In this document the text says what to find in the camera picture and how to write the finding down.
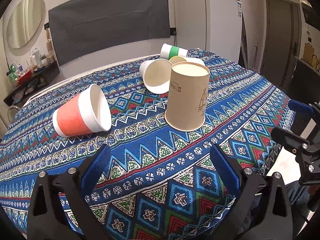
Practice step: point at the oval wall mirror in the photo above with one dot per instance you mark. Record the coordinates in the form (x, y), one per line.
(24, 22)

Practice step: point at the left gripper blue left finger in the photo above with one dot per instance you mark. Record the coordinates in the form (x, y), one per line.
(78, 182)

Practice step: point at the white cup yellow rim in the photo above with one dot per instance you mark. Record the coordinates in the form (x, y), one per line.
(177, 59)

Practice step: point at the blue patterned tablecloth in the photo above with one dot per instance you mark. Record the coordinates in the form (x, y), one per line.
(160, 182)

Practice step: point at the white cup green band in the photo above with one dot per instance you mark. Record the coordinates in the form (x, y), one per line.
(168, 51)

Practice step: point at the black wall shelf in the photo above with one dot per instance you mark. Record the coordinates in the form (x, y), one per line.
(38, 81)

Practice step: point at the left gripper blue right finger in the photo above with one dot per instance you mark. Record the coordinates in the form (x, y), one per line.
(241, 184)

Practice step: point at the brown door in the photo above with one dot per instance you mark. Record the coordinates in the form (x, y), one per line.
(282, 42)

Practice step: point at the brown kraft paper cup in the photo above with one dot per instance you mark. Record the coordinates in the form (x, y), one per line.
(187, 98)

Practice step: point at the person's right hand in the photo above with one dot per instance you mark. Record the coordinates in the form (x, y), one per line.
(312, 189)

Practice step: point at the white refrigerator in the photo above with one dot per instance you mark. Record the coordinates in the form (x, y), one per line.
(212, 25)

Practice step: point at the white bottle on shelf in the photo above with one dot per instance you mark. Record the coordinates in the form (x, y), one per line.
(37, 57)

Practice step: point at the dark grey cloth covered screen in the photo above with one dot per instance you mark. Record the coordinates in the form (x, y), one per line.
(81, 27)

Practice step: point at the green bottle on shelf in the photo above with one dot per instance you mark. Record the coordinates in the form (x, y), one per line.
(13, 75)

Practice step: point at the small potted plant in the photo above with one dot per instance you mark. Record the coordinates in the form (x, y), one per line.
(44, 60)

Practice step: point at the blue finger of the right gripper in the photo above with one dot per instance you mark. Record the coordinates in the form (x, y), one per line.
(310, 110)
(291, 142)

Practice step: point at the plain white paper cup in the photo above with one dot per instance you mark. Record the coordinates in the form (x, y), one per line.
(156, 75)

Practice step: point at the red and white paper cup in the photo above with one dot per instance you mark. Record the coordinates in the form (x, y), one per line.
(88, 112)

